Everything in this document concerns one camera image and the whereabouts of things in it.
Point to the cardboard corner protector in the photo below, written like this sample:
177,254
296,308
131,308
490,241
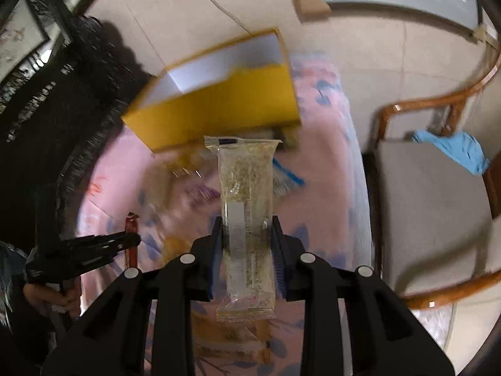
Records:
311,10

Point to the yellow white cardboard box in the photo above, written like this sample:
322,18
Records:
241,86

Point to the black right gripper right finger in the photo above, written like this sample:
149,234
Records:
385,337

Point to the clear oat bar packet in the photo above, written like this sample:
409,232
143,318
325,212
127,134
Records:
245,171

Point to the blue cloth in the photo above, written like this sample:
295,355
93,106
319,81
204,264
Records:
461,147

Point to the red snack stick packet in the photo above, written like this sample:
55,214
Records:
131,227

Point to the blue cookie packet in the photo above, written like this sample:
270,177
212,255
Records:
284,180

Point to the framed picture at left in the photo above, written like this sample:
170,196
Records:
22,38

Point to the person left hand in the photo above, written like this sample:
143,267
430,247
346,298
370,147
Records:
43,297

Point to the wooden armchair grey cushion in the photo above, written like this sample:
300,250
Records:
436,216

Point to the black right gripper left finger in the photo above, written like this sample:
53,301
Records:
110,337

